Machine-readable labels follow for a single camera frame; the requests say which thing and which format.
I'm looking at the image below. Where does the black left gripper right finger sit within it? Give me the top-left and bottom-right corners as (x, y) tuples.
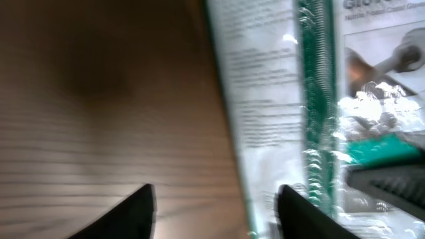
(275, 185), (359, 239)

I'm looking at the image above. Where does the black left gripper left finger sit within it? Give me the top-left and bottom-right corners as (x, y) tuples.
(69, 184), (156, 239)

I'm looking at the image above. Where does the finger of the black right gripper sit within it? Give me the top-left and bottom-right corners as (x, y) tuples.
(346, 160), (424, 220)

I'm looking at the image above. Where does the green white packet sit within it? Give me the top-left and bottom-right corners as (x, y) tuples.
(205, 0), (424, 238)

